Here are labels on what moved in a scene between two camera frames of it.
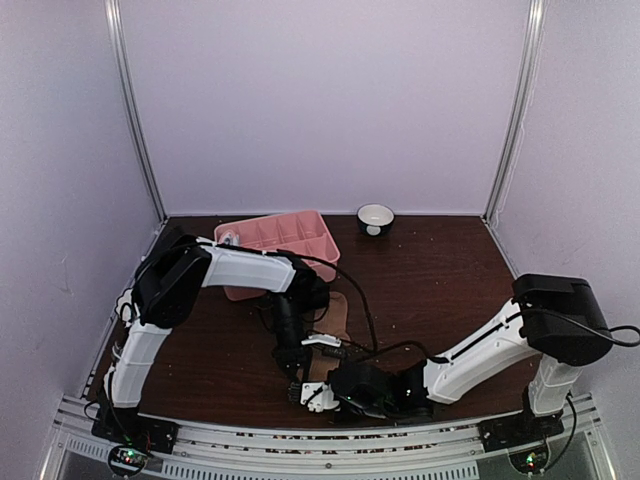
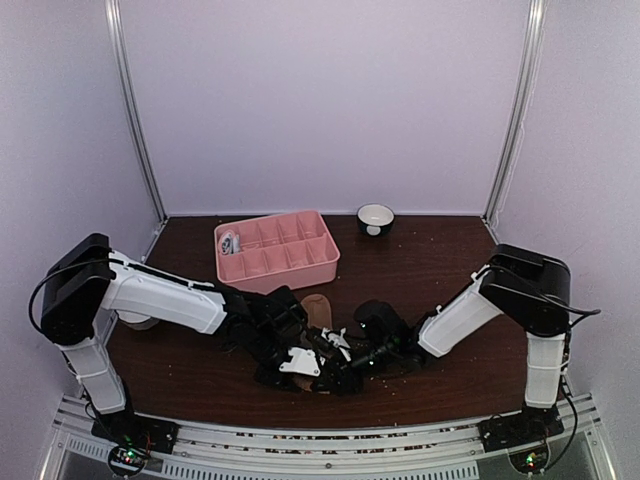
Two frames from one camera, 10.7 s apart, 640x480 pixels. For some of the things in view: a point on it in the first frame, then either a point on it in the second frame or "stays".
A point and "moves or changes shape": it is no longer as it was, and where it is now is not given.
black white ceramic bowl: x=375 y=219 stays
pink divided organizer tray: x=302 y=233 stays
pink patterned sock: x=230 y=238 stays
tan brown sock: x=332 y=320 moves or changes shape
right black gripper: x=330 y=375 -> x=345 y=367
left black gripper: x=286 y=357 -> x=277 y=381
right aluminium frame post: x=520 y=108 stays
